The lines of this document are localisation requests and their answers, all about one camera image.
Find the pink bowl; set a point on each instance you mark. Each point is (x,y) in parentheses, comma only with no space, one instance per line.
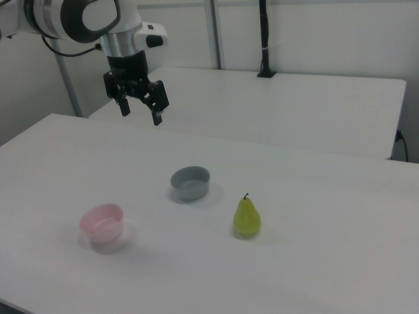
(101,233)

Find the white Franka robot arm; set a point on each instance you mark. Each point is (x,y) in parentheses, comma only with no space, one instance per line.
(49,16)

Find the grey bowl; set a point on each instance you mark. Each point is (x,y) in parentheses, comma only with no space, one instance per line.
(190,193)

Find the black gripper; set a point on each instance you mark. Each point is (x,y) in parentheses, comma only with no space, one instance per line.
(128,67)

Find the white side table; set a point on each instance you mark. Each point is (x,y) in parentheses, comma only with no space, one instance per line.
(262,108)

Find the black pole with clamp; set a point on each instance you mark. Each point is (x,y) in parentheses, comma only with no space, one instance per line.
(265,32)

